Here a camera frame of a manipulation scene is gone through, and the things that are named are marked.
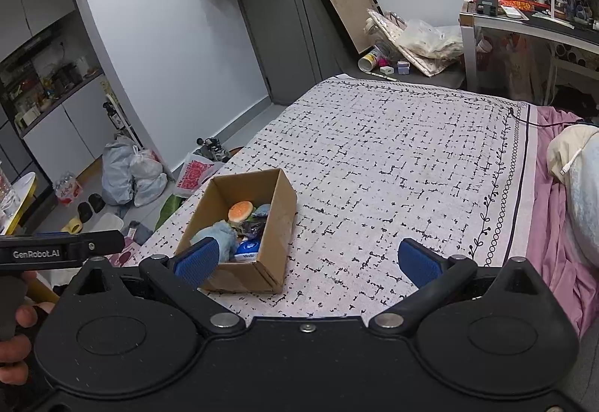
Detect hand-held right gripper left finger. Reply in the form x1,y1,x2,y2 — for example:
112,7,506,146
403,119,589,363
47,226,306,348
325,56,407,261
70,238,246,338

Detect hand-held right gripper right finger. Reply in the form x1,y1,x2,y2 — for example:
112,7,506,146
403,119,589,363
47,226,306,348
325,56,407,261
368,238,548,339

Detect grey plush toy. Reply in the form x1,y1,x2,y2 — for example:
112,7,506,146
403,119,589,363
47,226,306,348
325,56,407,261
189,220,239,263

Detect blue round soft toy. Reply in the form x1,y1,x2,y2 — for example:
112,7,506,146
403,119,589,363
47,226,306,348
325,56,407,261
234,240,262,262

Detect black frilly soft ring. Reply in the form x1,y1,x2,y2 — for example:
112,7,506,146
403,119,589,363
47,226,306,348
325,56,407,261
243,215,267,237

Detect cardboard box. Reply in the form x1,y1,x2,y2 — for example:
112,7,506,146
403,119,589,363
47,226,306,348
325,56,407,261
174,167,298,296

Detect person's left hand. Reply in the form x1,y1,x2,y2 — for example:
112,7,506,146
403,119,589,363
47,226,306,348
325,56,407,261
0,300,59,387

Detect green leaf mat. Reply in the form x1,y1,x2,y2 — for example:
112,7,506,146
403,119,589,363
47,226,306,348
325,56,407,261
154,194,183,230

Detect water bottle pack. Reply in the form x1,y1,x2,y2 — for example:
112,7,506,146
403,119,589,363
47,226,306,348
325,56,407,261
52,171,84,207

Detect burger plush toy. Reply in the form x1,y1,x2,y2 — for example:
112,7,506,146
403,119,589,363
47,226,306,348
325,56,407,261
228,201,255,223

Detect pink heart print cushion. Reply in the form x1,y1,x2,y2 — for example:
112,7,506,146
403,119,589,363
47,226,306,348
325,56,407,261
105,239,146,270

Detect red white plastic bag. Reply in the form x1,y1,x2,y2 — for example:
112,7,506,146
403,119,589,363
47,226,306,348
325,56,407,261
174,152,225,200

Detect grey plastic bag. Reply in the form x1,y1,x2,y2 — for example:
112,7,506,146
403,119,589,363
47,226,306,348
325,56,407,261
101,137,139,207

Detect white black patterned bed blanket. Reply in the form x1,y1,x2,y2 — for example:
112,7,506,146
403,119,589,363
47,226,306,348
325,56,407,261
136,74,539,328

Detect black patterned shoes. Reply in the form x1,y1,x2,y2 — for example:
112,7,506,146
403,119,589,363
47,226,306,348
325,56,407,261
197,137,232,162

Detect pink bed sheet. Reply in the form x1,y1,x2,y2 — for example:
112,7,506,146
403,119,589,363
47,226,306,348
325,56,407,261
526,105,599,338

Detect cream plush pillow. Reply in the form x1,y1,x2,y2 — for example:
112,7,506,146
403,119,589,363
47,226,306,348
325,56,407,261
547,125,599,183

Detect yellow white can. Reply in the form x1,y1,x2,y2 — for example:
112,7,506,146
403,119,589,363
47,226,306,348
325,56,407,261
358,48,382,72

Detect white desk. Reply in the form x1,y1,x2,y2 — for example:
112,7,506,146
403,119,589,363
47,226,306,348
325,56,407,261
459,0,599,106

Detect floral beige cloth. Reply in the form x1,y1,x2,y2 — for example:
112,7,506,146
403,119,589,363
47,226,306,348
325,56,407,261
508,33,546,101

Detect clear plastic bag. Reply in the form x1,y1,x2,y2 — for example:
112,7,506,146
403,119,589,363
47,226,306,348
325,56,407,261
398,19,464,59

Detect grey door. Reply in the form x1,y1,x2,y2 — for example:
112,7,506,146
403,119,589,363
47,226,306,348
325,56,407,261
234,0,349,106

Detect patterned cream tote bag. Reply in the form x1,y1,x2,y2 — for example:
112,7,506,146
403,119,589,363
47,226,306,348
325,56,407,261
367,9,464,76

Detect red flat box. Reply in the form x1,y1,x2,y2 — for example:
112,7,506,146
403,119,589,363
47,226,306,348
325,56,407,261
497,0,553,12

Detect white grey wall cabinet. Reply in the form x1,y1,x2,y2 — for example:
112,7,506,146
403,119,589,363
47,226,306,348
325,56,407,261
0,0,141,216

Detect black cable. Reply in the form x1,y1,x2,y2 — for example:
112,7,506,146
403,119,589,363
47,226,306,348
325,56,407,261
508,107,599,129

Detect white charging cable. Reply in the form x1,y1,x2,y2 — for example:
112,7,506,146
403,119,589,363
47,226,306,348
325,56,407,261
558,147,586,174

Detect black picture frame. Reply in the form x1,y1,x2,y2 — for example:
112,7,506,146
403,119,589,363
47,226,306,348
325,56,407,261
304,0,382,57

